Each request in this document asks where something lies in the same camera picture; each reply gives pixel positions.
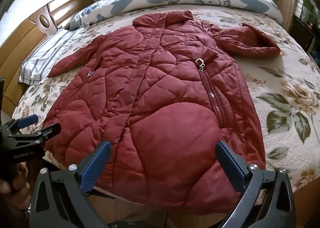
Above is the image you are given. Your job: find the red quilted coat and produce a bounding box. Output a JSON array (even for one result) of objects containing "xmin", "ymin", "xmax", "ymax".
[{"xmin": 42, "ymin": 10, "xmax": 281, "ymax": 216}]

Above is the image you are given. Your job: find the dark cluttered shelf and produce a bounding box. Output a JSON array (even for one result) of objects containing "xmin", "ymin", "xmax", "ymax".
[{"xmin": 292, "ymin": 0, "xmax": 320, "ymax": 68}]

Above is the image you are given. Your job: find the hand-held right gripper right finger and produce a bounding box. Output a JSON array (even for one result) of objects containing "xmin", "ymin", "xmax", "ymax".
[{"xmin": 215, "ymin": 140, "xmax": 297, "ymax": 228}]

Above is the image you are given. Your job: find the floral bedspread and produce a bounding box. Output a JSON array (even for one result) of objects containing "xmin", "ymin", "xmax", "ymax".
[{"xmin": 11, "ymin": 3, "xmax": 320, "ymax": 193}]

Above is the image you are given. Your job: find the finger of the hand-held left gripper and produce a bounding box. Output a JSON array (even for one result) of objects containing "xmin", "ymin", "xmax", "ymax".
[
  {"xmin": 10, "ymin": 122, "xmax": 62, "ymax": 144},
  {"xmin": 2, "ymin": 114, "xmax": 38, "ymax": 136}
]

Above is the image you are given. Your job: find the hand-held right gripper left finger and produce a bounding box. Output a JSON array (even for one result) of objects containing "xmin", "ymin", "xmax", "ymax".
[{"xmin": 29, "ymin": 140, "xmax": 112, "ymax": 228}]

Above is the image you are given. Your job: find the wooden headboard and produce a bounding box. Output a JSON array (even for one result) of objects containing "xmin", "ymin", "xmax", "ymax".
[{"xmin": 0, "ymin": 0, "xmax": 97, "ymax": 116}]

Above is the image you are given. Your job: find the person's left hand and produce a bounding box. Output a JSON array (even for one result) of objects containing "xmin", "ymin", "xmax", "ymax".
[{"xmin": 0, "ymin": 162, "xmax": 32, "ymax": 210}]

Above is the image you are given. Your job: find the striped pillow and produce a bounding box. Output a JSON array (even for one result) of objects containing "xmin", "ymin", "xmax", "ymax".
[{"xmin": 19, "ymin": 28, "xmax": 85, "ymax": 86}]

